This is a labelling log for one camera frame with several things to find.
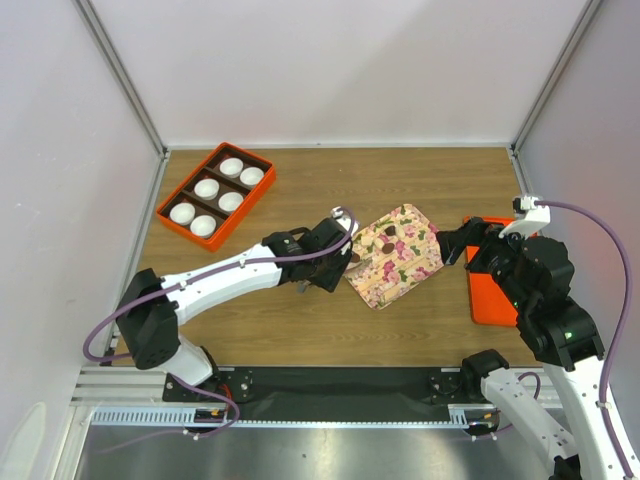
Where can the aluminium frame post left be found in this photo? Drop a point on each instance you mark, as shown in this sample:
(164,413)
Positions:
(105,45)

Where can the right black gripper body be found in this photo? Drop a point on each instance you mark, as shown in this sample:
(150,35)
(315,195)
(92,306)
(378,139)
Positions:
(495,256)

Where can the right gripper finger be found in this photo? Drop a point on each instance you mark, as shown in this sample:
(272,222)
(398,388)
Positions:
(453,243)
(479,227)

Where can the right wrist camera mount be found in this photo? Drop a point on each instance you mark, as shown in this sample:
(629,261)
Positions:
(530,216)

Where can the floral serving tray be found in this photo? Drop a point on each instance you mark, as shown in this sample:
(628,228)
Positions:
(414,259)

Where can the orange box lid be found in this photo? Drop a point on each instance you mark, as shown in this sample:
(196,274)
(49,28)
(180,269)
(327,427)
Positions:
(488,304)

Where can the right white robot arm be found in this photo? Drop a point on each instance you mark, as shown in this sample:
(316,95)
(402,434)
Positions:
(534,273)

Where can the metal tongs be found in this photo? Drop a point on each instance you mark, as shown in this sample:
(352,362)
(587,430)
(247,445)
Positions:
(329,278)

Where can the orange chocolate box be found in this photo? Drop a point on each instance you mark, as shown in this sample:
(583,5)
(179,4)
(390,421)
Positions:
(209,168)

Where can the aluminium frame post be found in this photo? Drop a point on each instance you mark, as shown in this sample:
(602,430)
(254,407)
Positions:
(583,23)
(105,45)

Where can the white cable duct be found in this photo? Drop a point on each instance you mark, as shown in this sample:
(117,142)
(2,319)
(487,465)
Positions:
(209,417)

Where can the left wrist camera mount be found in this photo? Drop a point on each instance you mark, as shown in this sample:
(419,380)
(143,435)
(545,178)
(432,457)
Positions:
(345,220)

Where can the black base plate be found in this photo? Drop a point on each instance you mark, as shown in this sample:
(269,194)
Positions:
(355,387)

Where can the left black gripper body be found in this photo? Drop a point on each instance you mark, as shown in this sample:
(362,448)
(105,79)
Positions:
(328,270)

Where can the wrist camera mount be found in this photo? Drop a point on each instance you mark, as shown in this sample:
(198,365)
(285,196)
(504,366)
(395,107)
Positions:
(530,216)
(345,220)

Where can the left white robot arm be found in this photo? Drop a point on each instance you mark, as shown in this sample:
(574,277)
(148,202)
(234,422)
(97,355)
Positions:
(153,308)

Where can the aluminium frame post right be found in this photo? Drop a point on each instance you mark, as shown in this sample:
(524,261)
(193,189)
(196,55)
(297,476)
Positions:
(583,23)

